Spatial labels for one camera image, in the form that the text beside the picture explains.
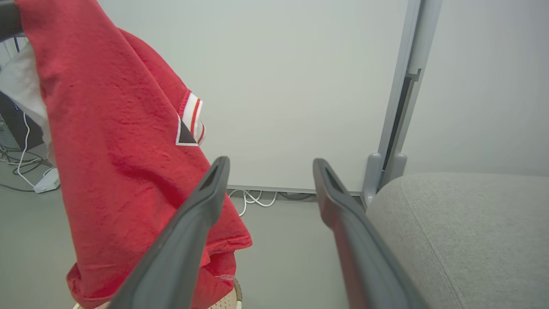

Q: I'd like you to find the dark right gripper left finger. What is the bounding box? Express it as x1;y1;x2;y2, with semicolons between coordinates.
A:
107;156;231;309

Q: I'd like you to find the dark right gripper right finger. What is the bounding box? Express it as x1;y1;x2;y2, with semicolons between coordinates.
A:
313;158;429;309

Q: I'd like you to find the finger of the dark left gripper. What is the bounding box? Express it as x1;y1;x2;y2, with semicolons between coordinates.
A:
0;0;23;42

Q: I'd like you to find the red t-shirt with striped cuff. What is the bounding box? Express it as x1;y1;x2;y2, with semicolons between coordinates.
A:
15;0;253;309

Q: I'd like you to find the cream perforated laundry basket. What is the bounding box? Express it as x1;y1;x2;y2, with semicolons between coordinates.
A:
72;278;244;309

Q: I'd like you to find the grey fabric sofa seat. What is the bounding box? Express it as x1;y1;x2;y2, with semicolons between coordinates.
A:
365;172;549;309

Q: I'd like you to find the grey partition leg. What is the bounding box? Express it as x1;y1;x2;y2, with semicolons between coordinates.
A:
381;152;408;188
362;152;383;208

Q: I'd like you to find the black equipment box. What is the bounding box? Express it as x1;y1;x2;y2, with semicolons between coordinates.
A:
0;91;45;151

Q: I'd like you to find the white power strip with plugs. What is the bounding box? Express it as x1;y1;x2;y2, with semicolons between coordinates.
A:
33;167;61;194

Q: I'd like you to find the wide white partition panel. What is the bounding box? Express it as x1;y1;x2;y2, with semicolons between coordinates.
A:
97;0;423;196

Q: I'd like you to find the narrow white partition panel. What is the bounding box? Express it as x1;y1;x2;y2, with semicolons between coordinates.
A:
388;0;549;177

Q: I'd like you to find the dark cable under partition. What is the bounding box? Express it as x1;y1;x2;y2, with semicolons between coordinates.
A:
278;191;317;202

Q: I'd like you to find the coiled white cable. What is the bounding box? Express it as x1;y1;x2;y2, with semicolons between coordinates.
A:
227;189;278;217

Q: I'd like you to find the long white power cable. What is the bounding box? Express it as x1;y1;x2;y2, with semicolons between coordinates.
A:
16;111;36;188

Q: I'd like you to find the power strip with black cables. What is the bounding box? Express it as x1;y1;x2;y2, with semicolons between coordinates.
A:
0;145;53;192

